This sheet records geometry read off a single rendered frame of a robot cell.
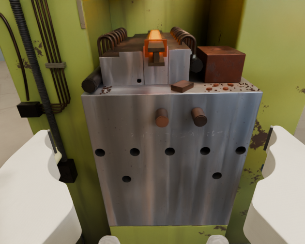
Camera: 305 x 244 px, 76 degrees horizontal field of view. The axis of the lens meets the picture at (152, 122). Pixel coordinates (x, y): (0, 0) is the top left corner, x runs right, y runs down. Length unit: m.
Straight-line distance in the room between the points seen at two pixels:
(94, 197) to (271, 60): 0.84
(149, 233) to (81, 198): 0.37
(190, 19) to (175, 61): 0.50
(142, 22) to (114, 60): 0.48
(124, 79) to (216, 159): 0.30
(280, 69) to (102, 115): 0.53
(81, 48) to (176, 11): 0.46
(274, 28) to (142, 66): 0.38
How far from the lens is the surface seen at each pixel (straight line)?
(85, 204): 0.99
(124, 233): 0.74
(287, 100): 0.76
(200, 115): 0.40
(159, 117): 0.39
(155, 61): 0.35
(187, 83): 0.44
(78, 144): 0.77
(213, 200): 0.63
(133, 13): 0.93
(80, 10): 0.61
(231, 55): 0.48
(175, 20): 0.93
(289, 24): 0.69
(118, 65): 0.46
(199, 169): 0.53
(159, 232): 0.73
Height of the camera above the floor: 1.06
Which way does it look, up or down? 29 degrees down
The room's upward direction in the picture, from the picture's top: 2 degrees counter-clockwise
